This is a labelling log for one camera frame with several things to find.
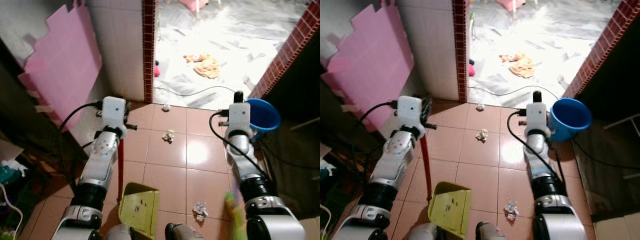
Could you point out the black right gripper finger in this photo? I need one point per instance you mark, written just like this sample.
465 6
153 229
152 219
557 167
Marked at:
238 98
537 97

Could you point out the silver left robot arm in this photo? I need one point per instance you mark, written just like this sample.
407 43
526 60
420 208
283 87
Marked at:
395 160
100 160

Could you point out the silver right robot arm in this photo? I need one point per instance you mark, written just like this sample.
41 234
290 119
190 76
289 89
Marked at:
550 200
260 200

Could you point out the small white object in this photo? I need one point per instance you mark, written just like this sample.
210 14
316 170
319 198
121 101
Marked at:
249 82
563 82

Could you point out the blue plastic bucket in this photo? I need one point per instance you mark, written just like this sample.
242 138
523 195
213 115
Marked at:
572 120
265 117

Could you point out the orange cloth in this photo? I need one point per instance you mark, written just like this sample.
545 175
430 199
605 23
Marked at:
205 66
520 65

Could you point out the pink foam mat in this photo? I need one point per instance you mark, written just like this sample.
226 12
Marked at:
375 65
65 65

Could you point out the dark folding chair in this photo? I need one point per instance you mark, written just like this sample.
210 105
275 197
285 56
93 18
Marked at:
305 124
622 121

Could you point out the pink plastic stool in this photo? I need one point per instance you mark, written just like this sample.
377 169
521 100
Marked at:
195 4
511 4

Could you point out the grey right robot leg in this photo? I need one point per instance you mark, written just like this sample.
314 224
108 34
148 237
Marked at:
185 232
495 232

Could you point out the grey robot leg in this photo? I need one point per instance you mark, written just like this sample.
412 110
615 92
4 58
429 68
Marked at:
422 232
185 232
495 232
119 233

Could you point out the grey left robot leg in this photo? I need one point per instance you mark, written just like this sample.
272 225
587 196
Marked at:
422 232
119 233

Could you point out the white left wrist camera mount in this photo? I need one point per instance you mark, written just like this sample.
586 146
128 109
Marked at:
410 111
114 112

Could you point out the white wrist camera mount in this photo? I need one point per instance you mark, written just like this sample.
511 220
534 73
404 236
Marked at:
239 120
114 112
410 111
537 119

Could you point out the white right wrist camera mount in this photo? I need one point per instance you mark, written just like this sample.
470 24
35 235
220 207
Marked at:
239 120
537 119

